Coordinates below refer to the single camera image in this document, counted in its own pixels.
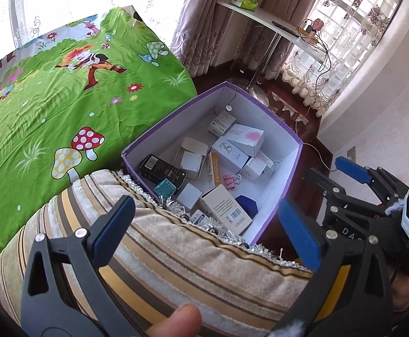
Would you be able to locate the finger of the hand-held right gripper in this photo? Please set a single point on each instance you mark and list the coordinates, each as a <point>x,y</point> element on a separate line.
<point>351,170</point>
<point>325,186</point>

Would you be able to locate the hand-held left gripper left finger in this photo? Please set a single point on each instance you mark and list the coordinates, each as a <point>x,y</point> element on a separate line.
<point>115,228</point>

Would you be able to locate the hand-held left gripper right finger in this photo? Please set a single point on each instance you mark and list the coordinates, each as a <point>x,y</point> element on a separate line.
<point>299,233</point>

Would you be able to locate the purple cardboard box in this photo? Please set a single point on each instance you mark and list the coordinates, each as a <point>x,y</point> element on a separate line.
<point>278,189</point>

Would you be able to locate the dark blue box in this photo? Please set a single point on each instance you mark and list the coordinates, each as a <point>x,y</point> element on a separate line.
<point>247,205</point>

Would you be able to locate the small teal box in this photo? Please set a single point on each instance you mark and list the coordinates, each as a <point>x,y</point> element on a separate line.
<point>165,189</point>

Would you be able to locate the white box printed text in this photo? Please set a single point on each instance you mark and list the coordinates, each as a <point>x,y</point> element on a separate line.
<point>260,165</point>

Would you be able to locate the black box gold print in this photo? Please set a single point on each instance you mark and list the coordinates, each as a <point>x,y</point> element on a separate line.
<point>162,172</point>

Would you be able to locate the tall grey-white box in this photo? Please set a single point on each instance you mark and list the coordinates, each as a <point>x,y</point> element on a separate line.
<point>227,209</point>

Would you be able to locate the small white cube box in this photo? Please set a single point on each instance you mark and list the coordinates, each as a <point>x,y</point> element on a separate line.
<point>189,196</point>

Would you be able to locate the white box with logo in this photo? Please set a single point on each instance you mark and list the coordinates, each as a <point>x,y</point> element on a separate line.
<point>197,217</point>

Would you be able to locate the pink binder clip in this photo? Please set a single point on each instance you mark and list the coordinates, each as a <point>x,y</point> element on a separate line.
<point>232,179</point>

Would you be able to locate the grey box pink stain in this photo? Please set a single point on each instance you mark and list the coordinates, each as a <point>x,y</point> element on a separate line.
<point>248,138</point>

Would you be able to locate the cream white box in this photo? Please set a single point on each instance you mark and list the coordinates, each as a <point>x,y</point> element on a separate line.
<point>230,152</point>

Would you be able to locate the long white box black print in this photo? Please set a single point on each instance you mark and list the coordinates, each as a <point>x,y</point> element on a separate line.
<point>220,123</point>

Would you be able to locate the person's left hand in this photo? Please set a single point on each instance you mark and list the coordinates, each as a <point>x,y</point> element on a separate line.
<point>174,323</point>

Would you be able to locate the striped plush cushion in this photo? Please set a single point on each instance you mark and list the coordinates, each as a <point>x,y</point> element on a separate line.
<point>190,270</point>

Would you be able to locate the cream embroidered curtain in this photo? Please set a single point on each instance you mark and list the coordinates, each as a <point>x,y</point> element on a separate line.
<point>330,77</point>

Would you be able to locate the metal table stand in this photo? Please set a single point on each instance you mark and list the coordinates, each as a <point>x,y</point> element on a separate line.
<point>260,77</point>

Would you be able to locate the green cartoon bedsheet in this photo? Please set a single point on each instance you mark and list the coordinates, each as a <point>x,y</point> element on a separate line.
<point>50,112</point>

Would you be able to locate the black phone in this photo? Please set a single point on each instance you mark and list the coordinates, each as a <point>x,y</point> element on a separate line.
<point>285,28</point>

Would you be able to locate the white side table top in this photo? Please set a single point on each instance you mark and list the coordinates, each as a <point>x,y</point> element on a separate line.
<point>271,17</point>

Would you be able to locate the green tissue pack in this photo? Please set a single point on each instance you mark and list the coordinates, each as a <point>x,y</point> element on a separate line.
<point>245,1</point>

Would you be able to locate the mauve curtain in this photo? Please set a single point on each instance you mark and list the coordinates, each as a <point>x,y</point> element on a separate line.
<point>208,24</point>

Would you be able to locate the white lace curtain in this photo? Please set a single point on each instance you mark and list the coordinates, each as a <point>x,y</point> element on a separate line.
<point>50,0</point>

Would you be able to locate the wall outlet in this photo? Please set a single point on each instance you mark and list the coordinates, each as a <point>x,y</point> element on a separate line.
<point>351,153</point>

